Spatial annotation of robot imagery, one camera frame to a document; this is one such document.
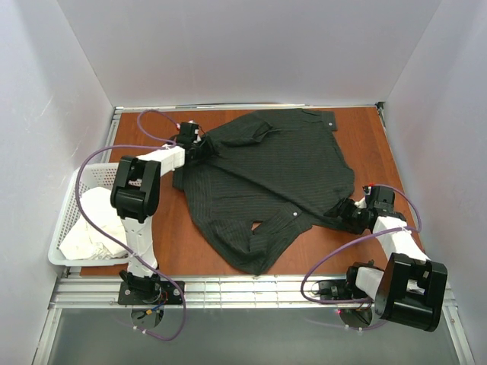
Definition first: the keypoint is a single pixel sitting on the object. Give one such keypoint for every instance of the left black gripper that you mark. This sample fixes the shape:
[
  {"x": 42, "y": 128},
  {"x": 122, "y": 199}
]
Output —
[{"x": 205, "y": 144}]

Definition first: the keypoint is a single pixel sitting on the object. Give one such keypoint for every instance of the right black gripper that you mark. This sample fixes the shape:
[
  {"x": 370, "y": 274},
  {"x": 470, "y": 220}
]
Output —
[{"x": 346, "y": 209}]

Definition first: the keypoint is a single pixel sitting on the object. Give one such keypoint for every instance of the dark pinstriped long sleeve shirt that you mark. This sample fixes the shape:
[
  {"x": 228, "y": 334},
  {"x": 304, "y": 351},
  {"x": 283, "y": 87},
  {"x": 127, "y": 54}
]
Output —
[{"x": 272, "y": 176}]

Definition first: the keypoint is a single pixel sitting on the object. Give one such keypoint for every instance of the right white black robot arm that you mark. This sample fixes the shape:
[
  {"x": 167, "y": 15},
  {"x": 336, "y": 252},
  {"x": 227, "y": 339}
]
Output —
[{"x": 410, "y": 290}]

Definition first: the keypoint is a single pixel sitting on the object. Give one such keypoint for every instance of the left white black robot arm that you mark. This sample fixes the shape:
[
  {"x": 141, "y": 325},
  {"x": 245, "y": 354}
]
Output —
[{"x": 135, "y": 196}]

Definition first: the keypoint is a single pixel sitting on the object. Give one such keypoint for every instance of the white plastic laundry basket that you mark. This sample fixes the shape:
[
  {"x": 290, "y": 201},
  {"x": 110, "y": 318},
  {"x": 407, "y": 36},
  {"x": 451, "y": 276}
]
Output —
[{"x": 93, "y": 176}]

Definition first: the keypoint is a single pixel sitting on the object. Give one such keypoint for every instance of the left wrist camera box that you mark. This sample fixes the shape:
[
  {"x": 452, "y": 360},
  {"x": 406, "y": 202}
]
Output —
[{"x": 188, "y": 133}]

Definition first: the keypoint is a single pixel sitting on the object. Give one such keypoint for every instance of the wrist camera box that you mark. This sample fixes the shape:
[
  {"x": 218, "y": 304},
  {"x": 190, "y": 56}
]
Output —
[
  {"x": 188, "y": 133},
  {"x": 380, "y": 199}
]

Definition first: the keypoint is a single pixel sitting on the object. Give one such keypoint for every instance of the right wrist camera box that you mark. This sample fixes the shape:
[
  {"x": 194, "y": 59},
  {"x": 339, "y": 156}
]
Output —
[{"x": 380, "y": 199}]

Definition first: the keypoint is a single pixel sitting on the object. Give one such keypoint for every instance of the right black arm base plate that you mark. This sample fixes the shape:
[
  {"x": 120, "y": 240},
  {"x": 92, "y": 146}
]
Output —
[{"x": 338, "y": 290}]

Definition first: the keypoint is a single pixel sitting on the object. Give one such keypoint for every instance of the aluminium front frame rail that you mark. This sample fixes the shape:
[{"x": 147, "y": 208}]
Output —
[{"x": 234, "y": 320}]

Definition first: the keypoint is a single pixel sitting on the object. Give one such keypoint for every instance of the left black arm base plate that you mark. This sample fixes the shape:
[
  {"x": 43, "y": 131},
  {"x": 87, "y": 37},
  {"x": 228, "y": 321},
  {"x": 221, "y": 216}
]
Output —
[{"x": 160, "y": 292}]

